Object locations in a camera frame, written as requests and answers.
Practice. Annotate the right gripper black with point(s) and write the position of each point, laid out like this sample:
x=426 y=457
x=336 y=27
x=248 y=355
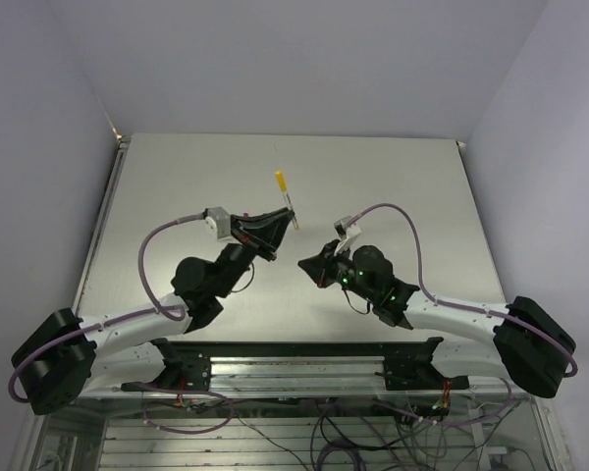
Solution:
x=320 y=266

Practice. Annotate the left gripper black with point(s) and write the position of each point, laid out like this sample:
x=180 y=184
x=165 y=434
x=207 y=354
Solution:
x=264 y=242

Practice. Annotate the yellow-ended white pen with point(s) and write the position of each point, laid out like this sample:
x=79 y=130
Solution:
x=290 y=206

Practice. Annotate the yellow pen cap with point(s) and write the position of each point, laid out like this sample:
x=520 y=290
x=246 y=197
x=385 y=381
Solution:
x=280 y=178

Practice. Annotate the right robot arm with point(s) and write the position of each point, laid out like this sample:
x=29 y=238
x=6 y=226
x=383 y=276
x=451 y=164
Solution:
x=518 y=341

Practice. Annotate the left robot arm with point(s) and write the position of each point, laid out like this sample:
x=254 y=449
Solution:
x=69 y=354

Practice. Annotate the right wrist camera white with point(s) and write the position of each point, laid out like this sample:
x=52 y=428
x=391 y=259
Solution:
x=348 y=232

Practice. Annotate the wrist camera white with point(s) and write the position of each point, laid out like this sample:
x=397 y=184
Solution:
x=348 y=232
x=217 y=222

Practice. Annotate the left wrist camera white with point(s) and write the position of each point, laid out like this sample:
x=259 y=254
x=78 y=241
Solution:
x=217 y=222

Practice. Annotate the aluminium frame rail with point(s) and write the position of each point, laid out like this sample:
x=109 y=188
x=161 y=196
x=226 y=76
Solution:
x=296 y=374

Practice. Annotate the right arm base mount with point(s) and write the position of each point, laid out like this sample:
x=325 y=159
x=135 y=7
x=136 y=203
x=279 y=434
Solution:
x=408 y=366

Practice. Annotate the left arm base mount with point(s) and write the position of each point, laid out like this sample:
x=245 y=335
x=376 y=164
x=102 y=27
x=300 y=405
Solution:
x=168 y=367

